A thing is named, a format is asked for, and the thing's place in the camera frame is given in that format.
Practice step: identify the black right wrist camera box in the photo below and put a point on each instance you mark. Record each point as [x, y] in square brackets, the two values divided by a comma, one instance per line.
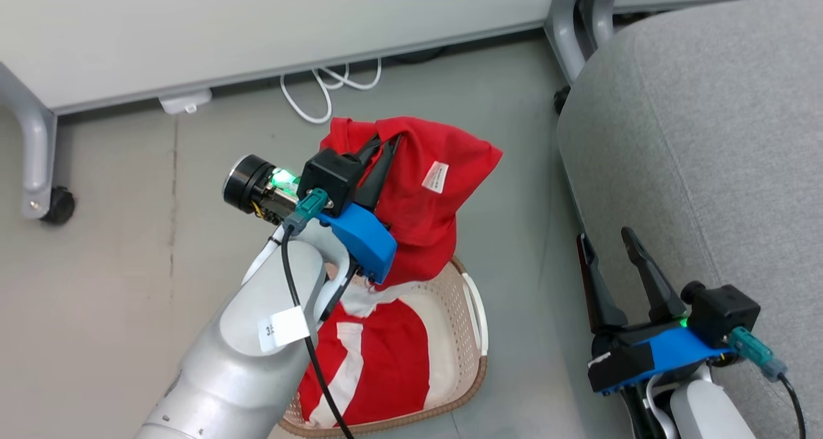
[723, 313]

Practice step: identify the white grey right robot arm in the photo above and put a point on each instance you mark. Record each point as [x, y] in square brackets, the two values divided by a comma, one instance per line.
[710, 407]

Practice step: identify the blue right camera mount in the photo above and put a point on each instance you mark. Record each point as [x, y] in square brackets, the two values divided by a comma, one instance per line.
[685, 352]

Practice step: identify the white power adapter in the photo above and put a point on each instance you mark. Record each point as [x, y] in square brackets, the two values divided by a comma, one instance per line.
[185, 100]

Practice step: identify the cream perforated laundry basket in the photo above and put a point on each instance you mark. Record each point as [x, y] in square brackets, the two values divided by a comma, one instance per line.
[461, 336]

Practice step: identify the blue left camera mount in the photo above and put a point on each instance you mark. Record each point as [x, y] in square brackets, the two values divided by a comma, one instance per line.
[363, 236]

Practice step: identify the black caster wheel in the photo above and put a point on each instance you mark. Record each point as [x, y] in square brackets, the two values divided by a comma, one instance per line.
[60, 206]
[561, 99]

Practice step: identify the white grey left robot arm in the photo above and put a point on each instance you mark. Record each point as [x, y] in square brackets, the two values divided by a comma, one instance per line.
[244, 362]

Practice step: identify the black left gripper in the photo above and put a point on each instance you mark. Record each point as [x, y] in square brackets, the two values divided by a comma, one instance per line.
[260, 185]

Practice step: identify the red and white garment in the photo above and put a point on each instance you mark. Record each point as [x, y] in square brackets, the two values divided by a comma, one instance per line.
[392, 362]

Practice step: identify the grey fabric sofa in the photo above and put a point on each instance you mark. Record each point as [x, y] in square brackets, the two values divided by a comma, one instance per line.
[707, 137]

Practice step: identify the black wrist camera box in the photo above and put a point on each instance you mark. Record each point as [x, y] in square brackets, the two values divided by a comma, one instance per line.
[331, 179]
[723, 313]

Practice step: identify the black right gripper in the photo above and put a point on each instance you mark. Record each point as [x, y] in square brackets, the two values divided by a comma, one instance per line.
[620, 362]

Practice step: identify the plain red garment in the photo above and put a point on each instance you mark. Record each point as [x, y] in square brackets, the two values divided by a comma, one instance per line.
[437, 223]

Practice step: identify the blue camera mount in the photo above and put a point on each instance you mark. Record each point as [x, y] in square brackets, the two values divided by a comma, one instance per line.
[363, 236]
[685, 352]

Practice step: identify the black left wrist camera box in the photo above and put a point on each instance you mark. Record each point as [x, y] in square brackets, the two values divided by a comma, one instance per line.
[331, 179]

